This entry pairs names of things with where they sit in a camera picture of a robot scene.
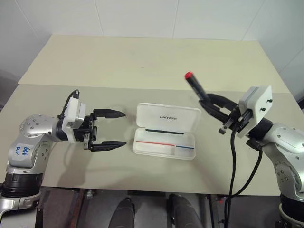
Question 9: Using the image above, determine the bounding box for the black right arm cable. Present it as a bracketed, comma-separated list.
[223, 123, 264, 228]

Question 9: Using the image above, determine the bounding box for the grey metal table leg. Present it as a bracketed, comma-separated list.
[199, 194, 214, 228]

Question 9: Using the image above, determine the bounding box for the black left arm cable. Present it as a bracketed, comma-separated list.
[57, 89, 80, 120]

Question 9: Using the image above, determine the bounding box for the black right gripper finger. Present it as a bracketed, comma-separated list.
[198, 99, 229, 124]
[207, 93, 238, 112]

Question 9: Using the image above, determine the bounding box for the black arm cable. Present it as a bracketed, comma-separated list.
[223, 123, 264, 228]
[57, 89, 80, 120]

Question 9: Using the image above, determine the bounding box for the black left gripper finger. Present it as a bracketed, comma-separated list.
[90, 141, 127, 153]
[93, 108, 127, 120]

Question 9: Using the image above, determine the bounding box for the black marker with red cap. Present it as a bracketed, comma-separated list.
[184, 71, 211, 102]

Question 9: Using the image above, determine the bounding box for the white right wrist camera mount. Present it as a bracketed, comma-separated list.
[236, 85, 273, 139]

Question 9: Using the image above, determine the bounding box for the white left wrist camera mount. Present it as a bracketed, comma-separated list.
[61, 96, 87, 143]

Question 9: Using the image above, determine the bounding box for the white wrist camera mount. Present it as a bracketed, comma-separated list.
[236, 85, 273, 139]
[61, 96, 87, 143]

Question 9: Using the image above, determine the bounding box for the white plastic pencil case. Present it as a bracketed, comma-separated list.
[132, 102, 202, 162]

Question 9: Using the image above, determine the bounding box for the dark rounded shape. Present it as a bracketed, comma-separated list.
[113, 197, 137, 228]
[168, 193, 198, 228]

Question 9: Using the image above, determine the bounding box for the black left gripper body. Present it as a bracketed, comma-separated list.
[73, 113, 98, 151]

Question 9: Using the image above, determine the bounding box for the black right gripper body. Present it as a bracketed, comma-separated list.
[218, 104, 254, 137]

